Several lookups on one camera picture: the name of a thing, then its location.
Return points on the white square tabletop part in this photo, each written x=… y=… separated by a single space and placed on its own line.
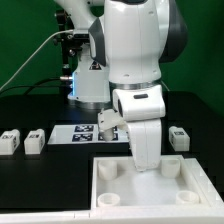
x=117 y=182

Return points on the black camera stand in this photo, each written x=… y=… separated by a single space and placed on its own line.
x=70 y=48

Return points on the white marker plate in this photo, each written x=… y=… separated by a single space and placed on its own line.
x=75 y=134

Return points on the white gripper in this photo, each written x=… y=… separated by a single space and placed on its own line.
x=145 y=143

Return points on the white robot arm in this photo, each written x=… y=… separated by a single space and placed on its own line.
x=122 y=43

